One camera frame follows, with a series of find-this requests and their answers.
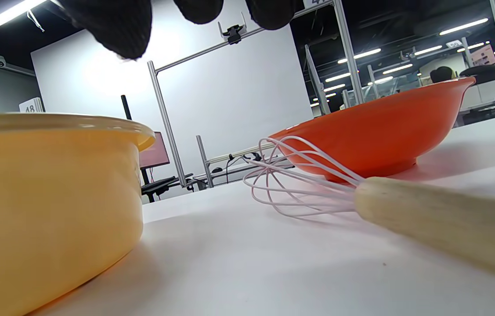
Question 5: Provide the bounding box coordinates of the person's right hand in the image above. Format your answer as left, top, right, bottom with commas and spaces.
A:
56, 0, 305, 61

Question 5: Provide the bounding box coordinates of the yellow plastic basin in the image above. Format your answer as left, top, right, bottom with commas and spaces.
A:
0, 113, 156, 316

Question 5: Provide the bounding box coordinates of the orange plastic bowl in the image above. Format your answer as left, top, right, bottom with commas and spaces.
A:
269, 77, 476, 183

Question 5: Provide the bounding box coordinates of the pink whisk wooden handle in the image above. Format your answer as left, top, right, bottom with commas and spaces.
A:
243, 136, 495, 288

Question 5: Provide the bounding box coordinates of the ceiling light strip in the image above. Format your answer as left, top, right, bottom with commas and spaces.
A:
0, 0, 48, 27

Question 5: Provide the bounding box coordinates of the white number sign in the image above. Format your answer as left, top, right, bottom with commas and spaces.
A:
19, 97, 45, 114

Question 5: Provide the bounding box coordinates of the computer monitor red screen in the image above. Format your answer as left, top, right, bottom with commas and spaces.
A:
140, 132, 171, 169

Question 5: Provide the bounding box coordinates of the group of ceiling lights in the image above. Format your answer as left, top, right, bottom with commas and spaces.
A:
313, 18, 495, 104

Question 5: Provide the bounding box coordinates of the pink poster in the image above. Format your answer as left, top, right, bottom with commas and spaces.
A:
471, 44, 495, 66

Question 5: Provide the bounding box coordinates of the black camera white bracket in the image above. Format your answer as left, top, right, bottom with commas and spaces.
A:
217, 12, 248, 45

